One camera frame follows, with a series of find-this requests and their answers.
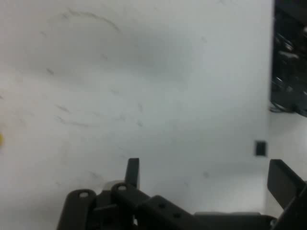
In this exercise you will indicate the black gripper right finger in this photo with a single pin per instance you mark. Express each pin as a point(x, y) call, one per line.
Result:
point(285, 184)

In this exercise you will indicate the yellow banana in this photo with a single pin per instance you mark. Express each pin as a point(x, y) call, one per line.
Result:
point(1, 139)

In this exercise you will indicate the black device on floor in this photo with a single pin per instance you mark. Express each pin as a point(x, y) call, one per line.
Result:
point(290, 60)

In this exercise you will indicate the small black tape piece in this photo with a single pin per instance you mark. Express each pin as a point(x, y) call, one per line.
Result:
point(261, 148)

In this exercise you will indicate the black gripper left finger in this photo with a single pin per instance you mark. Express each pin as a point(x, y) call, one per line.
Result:
point(124, 210)

